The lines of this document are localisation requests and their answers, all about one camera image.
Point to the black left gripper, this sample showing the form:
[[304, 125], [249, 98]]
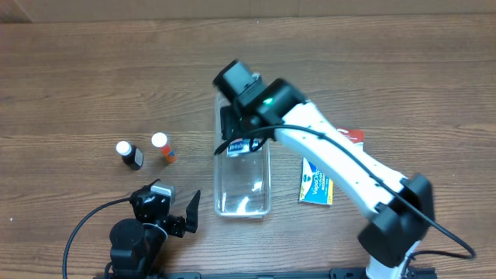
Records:
[[177, 225]]

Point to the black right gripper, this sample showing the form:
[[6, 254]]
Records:
[[227, 126]]

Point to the white blue plaster box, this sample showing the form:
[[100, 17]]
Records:
[[241, 146]]

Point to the red white small box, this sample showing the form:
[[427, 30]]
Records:
[[356, 136]]

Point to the blue yellow VapoDrops box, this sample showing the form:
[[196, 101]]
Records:
[[316, 187]]

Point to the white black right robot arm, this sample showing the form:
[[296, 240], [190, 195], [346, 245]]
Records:
[[398, 209]]

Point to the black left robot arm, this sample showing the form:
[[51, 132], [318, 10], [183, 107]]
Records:
[[137, 242]]

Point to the clear plastic container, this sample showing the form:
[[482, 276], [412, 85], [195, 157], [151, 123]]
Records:
[[242, 186]]

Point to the orange tube white cap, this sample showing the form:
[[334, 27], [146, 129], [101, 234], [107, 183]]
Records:
[[160, 141]]

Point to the dark brown bottle white cap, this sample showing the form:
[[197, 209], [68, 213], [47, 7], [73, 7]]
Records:
[[130, 154]]

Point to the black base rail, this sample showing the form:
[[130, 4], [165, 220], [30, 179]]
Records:
[[334, 273]]

